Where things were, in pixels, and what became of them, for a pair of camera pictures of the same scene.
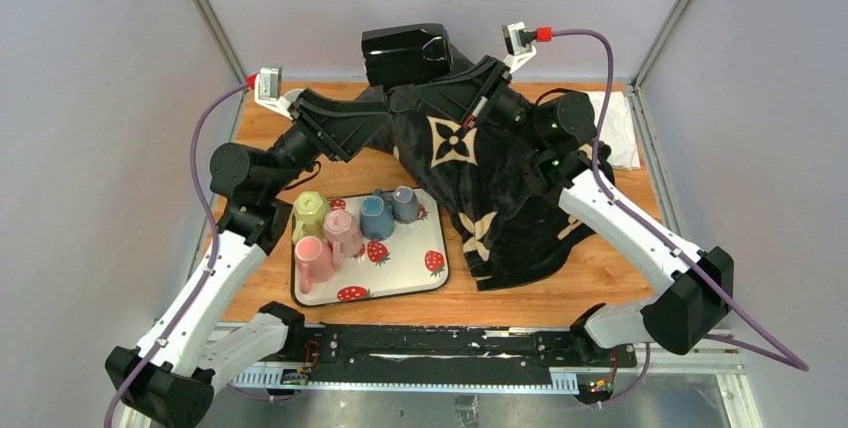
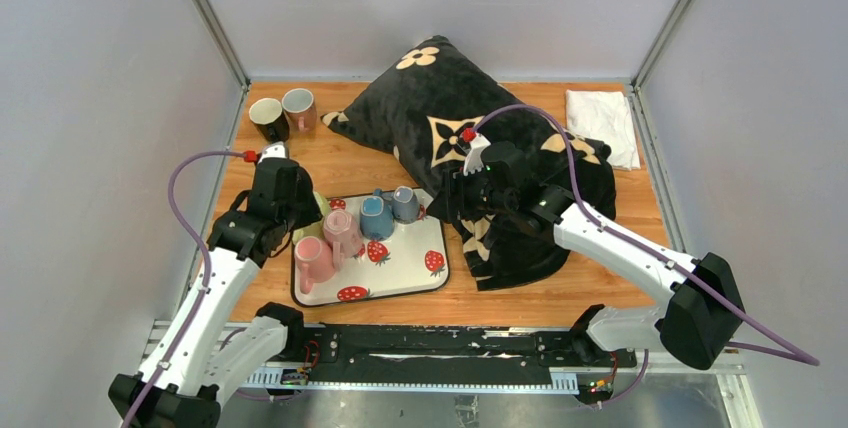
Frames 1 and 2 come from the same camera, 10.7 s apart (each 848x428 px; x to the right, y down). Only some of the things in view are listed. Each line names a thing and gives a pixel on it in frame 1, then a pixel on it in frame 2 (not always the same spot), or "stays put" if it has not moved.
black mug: [406, 53] to [269, 117]
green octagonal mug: [310, 211] stays put
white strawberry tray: [413, 257] stays put
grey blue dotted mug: [405, 204] stays put
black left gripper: [312, 124] to [299, 206]
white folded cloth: [617, 127] stays put
